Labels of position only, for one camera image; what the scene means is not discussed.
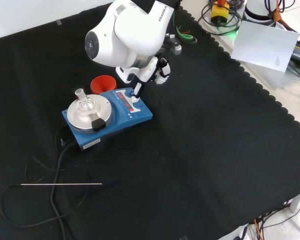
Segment thin black probe cable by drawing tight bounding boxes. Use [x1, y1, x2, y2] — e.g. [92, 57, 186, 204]
[0, 126, 91, 228]

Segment green cable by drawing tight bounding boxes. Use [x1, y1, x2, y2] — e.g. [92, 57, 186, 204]
[173, 11, 198, 45]

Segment heater with blue base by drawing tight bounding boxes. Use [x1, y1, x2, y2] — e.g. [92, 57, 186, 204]
[61, 87, 154, 153]

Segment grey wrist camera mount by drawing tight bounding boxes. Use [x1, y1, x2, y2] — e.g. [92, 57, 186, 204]
[164, 32, 183, 56]

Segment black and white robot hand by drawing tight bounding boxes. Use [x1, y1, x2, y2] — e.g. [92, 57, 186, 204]
[114, 55, 171, 100]

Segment orange ribbed funnel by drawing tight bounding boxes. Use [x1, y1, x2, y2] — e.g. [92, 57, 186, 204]
[90, 74, 118, 95]

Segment clear round-bottom glass flask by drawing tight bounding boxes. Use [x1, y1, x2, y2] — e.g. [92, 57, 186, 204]
[74, 88, 96, 114]

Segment thick black power cable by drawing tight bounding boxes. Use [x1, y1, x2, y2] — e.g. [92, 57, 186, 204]
[50, 139, 78, 240]

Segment orange cable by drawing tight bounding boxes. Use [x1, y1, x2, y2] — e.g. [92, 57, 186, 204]
[254, 218, 265, 240]

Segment black bench cloth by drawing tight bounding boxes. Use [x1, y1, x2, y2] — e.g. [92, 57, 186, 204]
[0, 3, 300, 240]

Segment pale board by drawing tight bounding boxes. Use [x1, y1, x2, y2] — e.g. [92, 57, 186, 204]
[230, 20, 300, 73]

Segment thin metal probe rod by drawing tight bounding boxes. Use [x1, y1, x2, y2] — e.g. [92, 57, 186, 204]
[20, 182, 103, 187]

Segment yellow stop button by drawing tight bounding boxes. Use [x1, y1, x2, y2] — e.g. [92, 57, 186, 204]
[210, 0, 230, 25]

